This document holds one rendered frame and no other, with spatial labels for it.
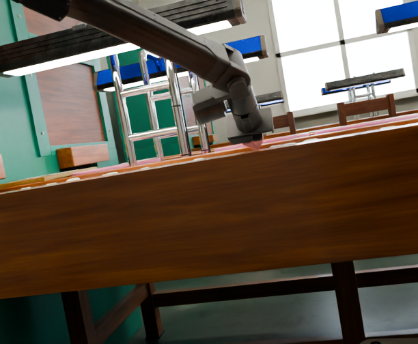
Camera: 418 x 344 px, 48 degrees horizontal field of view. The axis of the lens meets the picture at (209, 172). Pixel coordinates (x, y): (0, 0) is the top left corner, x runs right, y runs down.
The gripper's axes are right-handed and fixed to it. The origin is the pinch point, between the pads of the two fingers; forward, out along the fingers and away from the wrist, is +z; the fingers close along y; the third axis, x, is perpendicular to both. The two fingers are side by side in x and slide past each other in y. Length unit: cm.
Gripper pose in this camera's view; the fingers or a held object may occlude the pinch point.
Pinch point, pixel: (257, 147)
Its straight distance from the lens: 110.8
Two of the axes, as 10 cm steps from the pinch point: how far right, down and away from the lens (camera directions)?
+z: 2.8, 5.7, 7.7
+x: 0.0, 8.1, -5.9
